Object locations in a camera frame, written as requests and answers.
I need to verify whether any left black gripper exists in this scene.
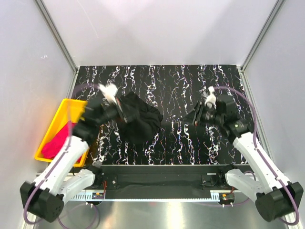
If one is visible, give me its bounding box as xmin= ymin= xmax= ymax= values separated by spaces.
xmin=97 ymin=99 xmax=140 ymax=127

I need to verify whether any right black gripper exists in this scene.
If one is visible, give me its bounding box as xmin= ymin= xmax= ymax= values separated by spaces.
xmin=179 ymin=101 xmax=224 ymax=129

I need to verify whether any black t shirt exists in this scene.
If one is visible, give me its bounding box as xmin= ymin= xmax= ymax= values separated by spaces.
xmin=117 ymin=92 xmax=163 ymax=145

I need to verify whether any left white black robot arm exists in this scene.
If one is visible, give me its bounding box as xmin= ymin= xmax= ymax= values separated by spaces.
xmin=20 ymin=97 xmax=138 ymax=225

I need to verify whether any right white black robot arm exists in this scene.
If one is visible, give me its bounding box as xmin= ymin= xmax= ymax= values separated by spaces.
xmin=184 ymin=95 xmax=304 ymax=222

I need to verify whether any yellow plastic bin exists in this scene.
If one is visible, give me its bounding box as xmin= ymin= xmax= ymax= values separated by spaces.
xmin=35 ymin=99 xmax=87 ymax=163

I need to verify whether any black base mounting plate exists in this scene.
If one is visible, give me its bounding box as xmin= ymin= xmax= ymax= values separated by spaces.
xmin=100 ymin=165 xmax=230 ymax=195

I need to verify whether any red t shirt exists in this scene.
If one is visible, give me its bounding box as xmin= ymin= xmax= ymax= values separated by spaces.
xmin=41 ymin=122 xmax=75 ymax=159

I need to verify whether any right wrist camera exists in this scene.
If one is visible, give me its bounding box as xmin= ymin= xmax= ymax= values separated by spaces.
xmin=204 ymin=86 xmax=216 ymax=109

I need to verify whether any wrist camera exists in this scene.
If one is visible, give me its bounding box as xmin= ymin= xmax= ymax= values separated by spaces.
xmin=99 ymin=83 xmax=118 ymax=104
xmin=204 ymin=86 xmax=216 ymax=109

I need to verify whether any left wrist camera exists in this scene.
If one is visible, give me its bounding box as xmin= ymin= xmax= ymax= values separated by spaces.
xmin=99 ymin=83 xmax=118 ymax=104

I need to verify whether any aluminium frame rail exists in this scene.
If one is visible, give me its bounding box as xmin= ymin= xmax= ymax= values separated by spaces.
xmin=30 ymin=173 xmax=291 ymax=192

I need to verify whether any white slotted cable duct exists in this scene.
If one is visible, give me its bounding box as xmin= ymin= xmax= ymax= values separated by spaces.
xmin=71 ymin=191 xmax=220 ymax=202

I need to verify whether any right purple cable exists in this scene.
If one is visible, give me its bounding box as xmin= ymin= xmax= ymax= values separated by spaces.
xmin=197 ymin=85 xmax=300 ymax=225

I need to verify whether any purple cable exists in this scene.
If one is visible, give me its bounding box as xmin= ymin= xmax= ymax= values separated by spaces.
xmin=23 ymin=83 xmax=103 ymax=227
xmin=197 ymin=85 xmax=300 ymax=225

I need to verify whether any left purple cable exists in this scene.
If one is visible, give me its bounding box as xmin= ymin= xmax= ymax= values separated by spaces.
xmin=23 ymin=83 xmax=103 ymax=227

